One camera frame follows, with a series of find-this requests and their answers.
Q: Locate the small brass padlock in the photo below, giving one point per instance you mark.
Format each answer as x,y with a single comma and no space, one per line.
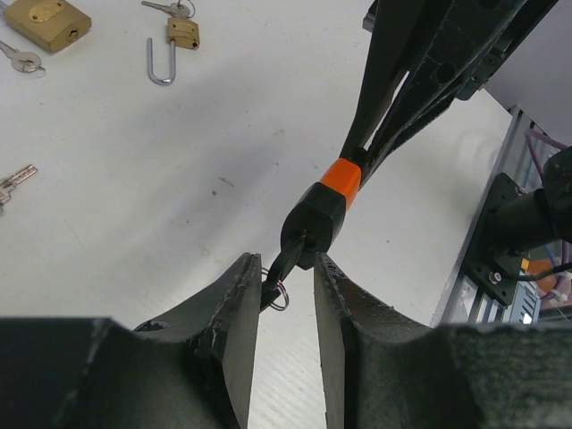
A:
180,33

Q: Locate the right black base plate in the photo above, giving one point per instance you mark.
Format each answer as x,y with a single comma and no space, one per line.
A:
488,262

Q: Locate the black keys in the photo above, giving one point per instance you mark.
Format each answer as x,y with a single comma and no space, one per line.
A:
273,292

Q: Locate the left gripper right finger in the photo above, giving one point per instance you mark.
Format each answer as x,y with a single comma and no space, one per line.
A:
382,369

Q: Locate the large brass padlock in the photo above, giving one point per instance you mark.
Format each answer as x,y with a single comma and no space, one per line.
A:
52,25

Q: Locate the large padlock key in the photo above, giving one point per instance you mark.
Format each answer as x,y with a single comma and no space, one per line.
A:
22,61

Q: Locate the orange black padlock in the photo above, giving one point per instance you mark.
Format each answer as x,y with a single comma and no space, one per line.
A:
319,215

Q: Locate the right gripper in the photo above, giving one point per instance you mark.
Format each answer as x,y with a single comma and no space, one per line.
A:
423,55

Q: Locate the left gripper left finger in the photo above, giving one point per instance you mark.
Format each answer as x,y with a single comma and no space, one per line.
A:
190,367

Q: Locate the small padlock key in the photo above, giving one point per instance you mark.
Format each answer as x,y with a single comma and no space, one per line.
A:
176,9

